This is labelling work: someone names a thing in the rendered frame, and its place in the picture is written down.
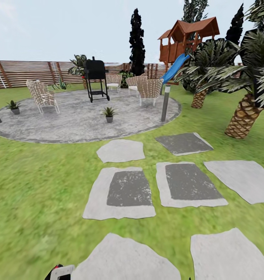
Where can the pot plant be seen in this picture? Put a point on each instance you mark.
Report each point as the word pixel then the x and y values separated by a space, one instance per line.
pixel 109 115
pixel 14 108

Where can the bush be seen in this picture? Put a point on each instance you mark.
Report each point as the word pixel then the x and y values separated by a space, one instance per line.
pixel 77 68
pixel 251 78
pixel 191 85
pixel 61 84
pixel 210 56
pixel 125 74

